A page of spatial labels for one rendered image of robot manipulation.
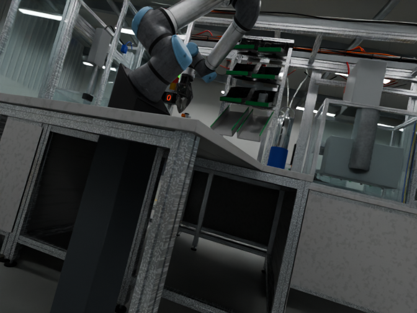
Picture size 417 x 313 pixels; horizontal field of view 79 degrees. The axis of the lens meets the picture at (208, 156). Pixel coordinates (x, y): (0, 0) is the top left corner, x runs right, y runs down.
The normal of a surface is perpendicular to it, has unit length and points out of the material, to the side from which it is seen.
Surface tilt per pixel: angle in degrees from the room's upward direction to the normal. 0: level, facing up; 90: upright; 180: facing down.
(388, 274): 90
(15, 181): 90
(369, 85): 90
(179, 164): 90
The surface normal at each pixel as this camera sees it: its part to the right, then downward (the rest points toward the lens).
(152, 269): -0.40, -0.17
